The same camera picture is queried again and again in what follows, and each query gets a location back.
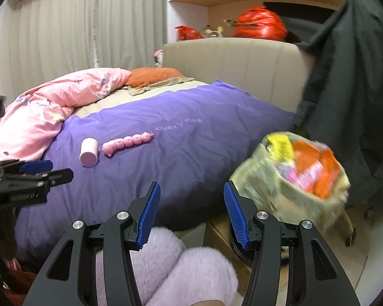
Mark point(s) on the pink printed duvet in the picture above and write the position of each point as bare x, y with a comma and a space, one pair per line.
44, 111

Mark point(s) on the large red plastic bag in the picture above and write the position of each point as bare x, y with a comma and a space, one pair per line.
260, 24

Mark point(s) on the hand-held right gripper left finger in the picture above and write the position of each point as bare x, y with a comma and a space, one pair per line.
148, 213

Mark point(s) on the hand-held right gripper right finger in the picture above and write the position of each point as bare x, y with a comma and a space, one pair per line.
237, 220

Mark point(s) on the wooden wheeled chair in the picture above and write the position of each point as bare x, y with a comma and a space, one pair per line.
348, 226

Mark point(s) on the pink plush toy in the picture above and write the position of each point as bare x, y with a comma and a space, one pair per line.
159, 58

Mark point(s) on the beige padded headboard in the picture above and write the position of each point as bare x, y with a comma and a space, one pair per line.
242, 67

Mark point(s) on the dark jacket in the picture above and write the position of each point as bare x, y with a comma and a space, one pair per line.
354, 102

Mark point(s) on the beige bed sheet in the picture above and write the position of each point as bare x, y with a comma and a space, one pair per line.
115, 100

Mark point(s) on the orange pillow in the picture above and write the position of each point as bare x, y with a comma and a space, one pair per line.
153, 76

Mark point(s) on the yellow eared toy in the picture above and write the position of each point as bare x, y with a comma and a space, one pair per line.
212, 32

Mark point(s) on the pink white cylinder container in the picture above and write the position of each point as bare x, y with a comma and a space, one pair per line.
88, 153

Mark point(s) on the beige cloth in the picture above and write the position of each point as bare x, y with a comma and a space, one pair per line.
159, 84

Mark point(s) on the pink caterpillar toy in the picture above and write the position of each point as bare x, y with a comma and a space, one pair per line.
124, 142

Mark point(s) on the yellow snack packet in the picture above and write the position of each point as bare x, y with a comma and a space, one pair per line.
279, 148

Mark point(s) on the purple blanket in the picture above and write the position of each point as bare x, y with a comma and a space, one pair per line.
178, 165

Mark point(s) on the grey pleated curtain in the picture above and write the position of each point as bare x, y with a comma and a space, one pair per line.
83, 22

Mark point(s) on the orange snack packet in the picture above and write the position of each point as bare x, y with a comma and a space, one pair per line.
319, 169

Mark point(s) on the small red plastic bag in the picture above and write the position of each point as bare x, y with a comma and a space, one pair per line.
188, 33

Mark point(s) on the yellow plastic bag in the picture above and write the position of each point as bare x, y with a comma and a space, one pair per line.
268, 191

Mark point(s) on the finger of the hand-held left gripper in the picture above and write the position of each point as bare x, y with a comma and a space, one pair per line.
59, 177
36, 166

